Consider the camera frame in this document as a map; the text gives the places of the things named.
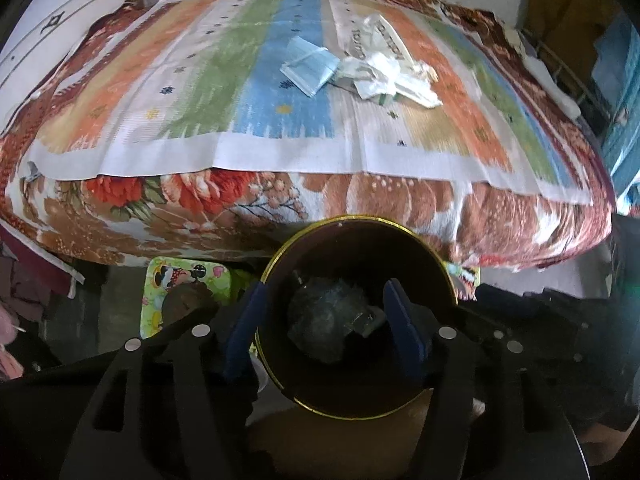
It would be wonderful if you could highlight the pink cloth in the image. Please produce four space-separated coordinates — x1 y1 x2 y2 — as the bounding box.
0 304 25 380

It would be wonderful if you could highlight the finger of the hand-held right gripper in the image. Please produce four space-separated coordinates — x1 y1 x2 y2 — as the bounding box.
470 284 598 357

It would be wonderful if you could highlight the white wipes packet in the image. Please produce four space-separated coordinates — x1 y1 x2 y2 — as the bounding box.
345 12 416 67

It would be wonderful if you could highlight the metal bed rail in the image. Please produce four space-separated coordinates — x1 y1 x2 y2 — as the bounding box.
520 27 601 126

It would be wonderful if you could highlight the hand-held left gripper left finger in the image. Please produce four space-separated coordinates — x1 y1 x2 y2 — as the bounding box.
59 280 268 480

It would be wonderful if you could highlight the white paper wrapper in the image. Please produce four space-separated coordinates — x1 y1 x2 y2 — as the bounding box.
341 56 403 98

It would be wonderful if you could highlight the blue printed curtain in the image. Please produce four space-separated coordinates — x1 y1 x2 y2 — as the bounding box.
597 80 640 211

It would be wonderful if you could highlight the brown hanging garment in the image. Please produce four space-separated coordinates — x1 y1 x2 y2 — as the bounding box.
520 0 626 76

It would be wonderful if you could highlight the green cartoon stool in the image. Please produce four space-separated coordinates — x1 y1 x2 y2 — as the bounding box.
137 256 234 342

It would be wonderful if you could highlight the white headboard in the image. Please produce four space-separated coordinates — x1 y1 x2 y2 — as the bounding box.
0 0 146 131

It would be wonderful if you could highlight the floral brown blanket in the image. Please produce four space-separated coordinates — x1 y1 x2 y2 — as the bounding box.
0 0 618 273

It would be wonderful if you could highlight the white cloth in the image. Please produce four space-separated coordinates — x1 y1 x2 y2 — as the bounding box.
500 22 582 117

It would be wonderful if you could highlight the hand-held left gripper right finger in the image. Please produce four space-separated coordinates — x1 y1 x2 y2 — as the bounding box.
382 279 583 480

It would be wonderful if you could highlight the striped pastel mat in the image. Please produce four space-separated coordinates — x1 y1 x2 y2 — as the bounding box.
20 0 596 206

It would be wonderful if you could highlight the clear plastic bag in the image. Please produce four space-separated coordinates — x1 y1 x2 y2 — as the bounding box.
287 277 387 365

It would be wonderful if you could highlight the dark brown bin gold rim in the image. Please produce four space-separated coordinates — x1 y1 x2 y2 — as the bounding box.
254 215 458 421

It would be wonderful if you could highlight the colourful printed cloth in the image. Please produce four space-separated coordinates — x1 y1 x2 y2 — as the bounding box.
446 261 482 302

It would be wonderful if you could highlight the light blue hanging cloth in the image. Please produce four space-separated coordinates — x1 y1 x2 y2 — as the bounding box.
592 10 638 97

